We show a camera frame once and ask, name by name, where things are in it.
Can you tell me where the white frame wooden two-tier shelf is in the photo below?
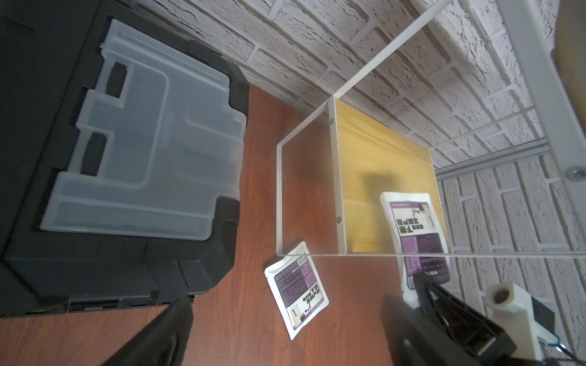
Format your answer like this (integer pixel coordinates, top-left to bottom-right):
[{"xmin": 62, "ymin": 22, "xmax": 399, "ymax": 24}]
[{"xmin": 276, "ymin": 1, "xmax": 585, "ymax": 257}]

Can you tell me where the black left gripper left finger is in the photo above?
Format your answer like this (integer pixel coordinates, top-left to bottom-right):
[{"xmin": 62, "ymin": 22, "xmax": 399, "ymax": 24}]
[{"xmin": 104, "ymin": 297, "xmax": 193, "ymax": 366}]

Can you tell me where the purple coffee bag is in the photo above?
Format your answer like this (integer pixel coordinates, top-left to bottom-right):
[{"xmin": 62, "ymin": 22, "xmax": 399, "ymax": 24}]
[
  {"xmin": 380, "ymin": 192, "xmax": 451, "ymax": 309},
  {"xmin": 264, "ymin": 242, "xmax": 330, "ymax": 340}
]

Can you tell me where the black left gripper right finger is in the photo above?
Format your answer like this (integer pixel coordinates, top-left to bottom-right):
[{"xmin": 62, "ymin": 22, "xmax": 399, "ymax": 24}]
[{"xmin": 382, "ymin": 295, "xmax": 478, "ymax": 365}]

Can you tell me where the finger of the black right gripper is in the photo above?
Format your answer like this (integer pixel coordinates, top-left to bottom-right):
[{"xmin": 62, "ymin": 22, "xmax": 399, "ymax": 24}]
[{"xmin": 414, "ymin": 273, "xmax": 517, "ymax": 361}]

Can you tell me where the black plastic toolbox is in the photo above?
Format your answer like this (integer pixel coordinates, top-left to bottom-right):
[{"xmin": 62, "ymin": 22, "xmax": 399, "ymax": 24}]
[{"xmin": 1, "ymin": 1, "xmax": 250, "ymax": 318}]

